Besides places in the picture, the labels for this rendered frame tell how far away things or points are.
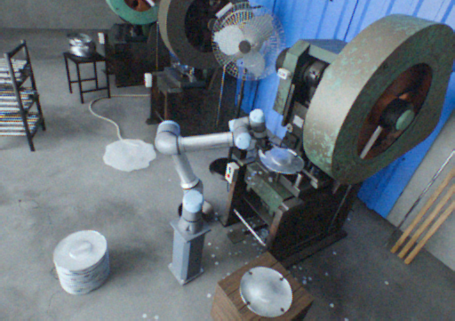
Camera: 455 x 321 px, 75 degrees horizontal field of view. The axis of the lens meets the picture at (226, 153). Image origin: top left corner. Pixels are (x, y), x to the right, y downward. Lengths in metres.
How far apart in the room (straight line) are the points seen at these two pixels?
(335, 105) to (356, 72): 0.14
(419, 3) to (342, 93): 1.64
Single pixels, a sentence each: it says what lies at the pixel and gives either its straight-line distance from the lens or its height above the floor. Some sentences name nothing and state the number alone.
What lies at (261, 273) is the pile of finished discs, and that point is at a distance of 1.86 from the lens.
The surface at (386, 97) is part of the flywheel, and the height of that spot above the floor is 1.40.
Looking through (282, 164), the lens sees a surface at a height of 0.79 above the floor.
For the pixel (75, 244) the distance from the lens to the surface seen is 2.10.
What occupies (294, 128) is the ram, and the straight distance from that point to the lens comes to 1.90.
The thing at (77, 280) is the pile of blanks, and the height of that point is 0.15.
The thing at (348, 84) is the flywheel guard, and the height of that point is 1.50.
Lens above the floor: 1.84
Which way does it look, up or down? 34 degrees down
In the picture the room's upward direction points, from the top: 10 degrees clockwise
